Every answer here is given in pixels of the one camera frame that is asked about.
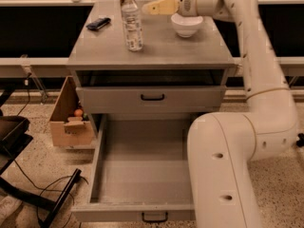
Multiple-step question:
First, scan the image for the grey drawer cabinet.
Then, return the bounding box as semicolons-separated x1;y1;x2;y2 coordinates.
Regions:
67;0;234;131

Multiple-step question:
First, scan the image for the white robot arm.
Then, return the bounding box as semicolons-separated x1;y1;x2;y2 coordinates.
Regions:
142;0;298;228

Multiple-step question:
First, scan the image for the orange fruit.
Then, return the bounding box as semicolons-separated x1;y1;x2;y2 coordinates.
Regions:
74;108;84;117

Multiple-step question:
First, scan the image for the black chair frame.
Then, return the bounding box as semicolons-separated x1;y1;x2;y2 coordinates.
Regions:
1;92;84;228

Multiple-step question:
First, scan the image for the white ceramic bowl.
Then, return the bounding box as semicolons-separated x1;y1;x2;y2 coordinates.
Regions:
171;13;203;38

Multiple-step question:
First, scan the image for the black drawer handle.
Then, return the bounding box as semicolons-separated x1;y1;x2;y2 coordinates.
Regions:
142;212;168;223
141;94;165;102

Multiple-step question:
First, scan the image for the black lower drawer handle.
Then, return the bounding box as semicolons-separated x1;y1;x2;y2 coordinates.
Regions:
142;212;168;223

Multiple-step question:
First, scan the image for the dark blue snack packet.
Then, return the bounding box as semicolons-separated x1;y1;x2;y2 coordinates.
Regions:
86;17;111;30

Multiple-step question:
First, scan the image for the black floor cable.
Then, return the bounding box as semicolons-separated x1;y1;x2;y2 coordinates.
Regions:
12;159;89;228

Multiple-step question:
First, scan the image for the clear plastic water bottle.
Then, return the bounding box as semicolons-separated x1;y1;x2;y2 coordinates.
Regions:
120;0;143;51

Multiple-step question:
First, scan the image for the closed grey middle drawer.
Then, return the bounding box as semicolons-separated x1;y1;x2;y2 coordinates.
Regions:
76;86;226;114

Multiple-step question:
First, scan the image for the brown cardboard box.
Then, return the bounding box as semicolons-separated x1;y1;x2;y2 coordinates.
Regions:
49;76;95;148

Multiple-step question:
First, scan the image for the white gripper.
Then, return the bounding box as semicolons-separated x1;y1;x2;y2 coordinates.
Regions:
142;0;198;17

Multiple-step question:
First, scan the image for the open grey bottom drawer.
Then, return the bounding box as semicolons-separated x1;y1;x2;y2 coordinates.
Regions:
72;115;195;222

